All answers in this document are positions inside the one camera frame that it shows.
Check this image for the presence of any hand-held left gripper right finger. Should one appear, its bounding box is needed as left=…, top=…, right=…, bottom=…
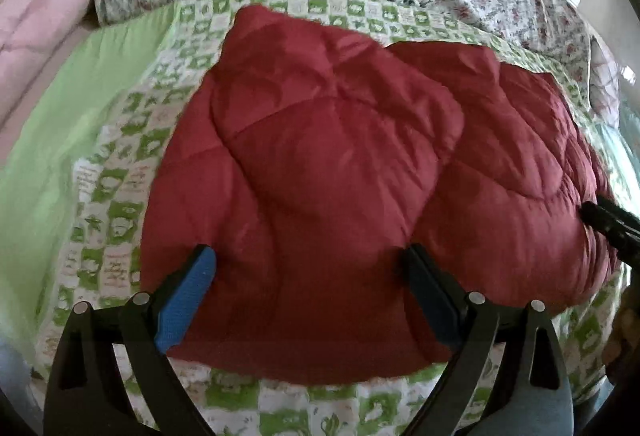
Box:
left=400, top=244, right=573, bottom=436

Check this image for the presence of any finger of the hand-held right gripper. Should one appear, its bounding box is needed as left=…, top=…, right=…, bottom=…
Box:
left=579, top=195, right=640, bottom=263

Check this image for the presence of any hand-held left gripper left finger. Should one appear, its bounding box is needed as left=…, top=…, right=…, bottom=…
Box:
left=44, top=244, right=217, bottom=436

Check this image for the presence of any red quilted jacket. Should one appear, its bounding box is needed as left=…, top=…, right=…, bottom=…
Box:
left=140, top=5, right=624, bottom=388

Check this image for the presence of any person's right hand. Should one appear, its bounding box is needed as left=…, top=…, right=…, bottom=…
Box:
left=601, top=285, right=640, bottom=370

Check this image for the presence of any light blue cloth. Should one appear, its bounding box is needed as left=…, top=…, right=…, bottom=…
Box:
left=594, top=120, right=640, bottom=198

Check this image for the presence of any green patterned bed sheet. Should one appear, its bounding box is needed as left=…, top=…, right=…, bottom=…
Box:
left=34, top=0, right=640, bottom=436

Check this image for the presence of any pink white pillow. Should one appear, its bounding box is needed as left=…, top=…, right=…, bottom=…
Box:
left=587, top=35, right=624, bottom=128

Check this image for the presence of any plain green sheet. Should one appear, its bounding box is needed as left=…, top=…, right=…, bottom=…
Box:
left=0, top=3, right=179, bottom=333

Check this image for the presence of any pink quilt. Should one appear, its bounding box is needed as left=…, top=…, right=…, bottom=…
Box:
left=0, top=0, right=99, bottom=128

